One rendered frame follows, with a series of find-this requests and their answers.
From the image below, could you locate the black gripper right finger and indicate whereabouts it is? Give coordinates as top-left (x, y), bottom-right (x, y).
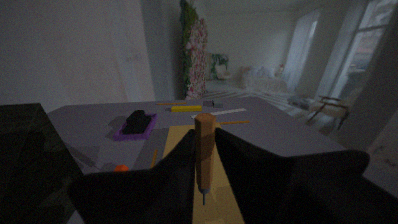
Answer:
top-left (215, 127), bottom-right (370, 224)

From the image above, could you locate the tan panel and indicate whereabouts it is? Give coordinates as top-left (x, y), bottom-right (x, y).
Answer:
top-left (162, 125), bottom-right (244, 224)

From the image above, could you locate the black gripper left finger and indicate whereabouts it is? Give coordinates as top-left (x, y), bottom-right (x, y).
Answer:
top-left (67, 129), bottom-right (196, 224)

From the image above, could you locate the yellow rectangular block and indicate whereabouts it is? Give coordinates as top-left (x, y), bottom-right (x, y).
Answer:
top-left (171, 106), bottom-right (202, 112)

